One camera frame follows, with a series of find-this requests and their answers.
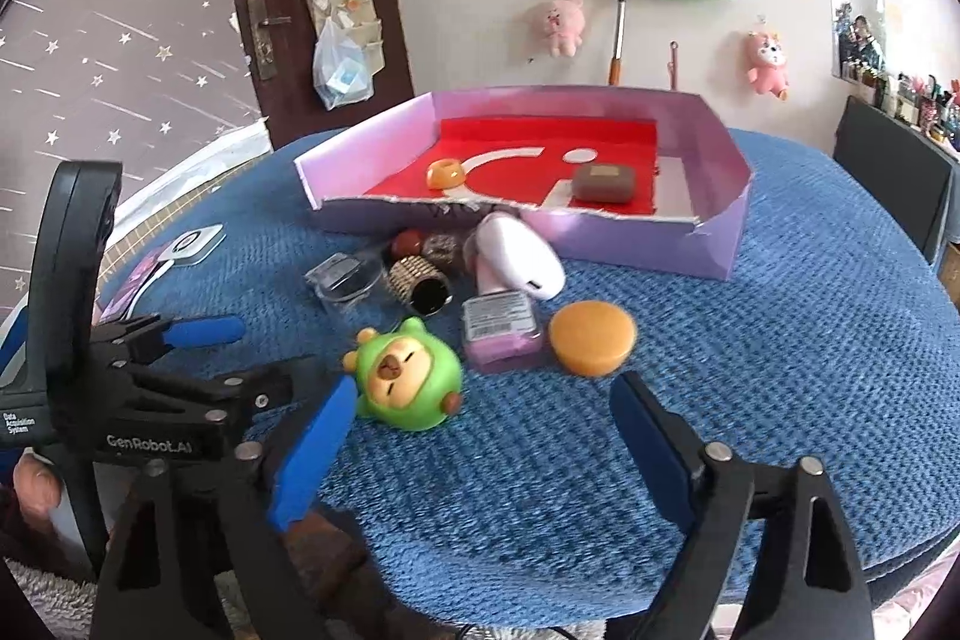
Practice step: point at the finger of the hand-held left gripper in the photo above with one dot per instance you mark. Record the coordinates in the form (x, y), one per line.
(202, 331)
(285, 381)

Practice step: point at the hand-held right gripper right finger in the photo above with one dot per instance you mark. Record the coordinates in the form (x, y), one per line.
(649, 452)

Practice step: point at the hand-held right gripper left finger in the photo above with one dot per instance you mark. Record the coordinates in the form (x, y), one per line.
(315, 452)

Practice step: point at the green capybara toy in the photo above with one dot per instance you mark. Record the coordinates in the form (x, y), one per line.
(420, 392)

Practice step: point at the orange round sponge puff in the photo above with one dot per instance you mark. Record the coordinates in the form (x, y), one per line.
(592, 340)

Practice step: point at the clear plastic cup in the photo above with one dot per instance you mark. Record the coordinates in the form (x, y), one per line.
(367, 284)

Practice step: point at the gold studded cylinder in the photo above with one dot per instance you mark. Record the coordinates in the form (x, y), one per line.
(405, 276)

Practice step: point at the pink bottle with white label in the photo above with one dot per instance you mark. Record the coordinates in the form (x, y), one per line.
(502, 347)

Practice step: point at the purple cardboard box red inside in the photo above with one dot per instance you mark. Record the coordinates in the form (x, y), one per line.
(697, 235)

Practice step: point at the person's left hand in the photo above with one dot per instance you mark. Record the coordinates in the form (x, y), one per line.
(37, 482)

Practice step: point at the phone with photo case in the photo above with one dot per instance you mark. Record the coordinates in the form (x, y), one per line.
(131, 291)

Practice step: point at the white portable device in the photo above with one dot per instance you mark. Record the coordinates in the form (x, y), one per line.
(191, 242)

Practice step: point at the blue knitted table cover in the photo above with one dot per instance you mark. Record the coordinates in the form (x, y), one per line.
(525, 497)

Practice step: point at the white cloth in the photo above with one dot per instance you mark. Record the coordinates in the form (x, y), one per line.
(217, 156)

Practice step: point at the red-brown ball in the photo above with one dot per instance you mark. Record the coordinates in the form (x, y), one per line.
(407, 244)

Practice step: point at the white and pink oval device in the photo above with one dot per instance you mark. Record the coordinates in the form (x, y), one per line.
(525, 257)

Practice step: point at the brown rectangular case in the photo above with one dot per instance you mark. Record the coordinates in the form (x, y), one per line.
(604, 184)

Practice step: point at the clear plastic bag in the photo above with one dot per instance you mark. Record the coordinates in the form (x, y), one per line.
(341, 78)

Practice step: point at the grey fluffy cloth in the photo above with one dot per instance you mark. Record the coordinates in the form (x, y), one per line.
(37, 602)

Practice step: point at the pink plush toy with antlers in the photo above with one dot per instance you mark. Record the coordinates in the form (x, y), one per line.
(765, 63)

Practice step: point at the white and orange mop stick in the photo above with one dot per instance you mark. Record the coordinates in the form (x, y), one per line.
(619, 25)

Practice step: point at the pink round plush toy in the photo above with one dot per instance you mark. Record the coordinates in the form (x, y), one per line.
(559, 21)

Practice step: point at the cluttered side table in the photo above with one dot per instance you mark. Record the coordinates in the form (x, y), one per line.
(915, 93)

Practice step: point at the pink wall hook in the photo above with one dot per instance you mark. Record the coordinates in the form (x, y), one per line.
(673, 66)

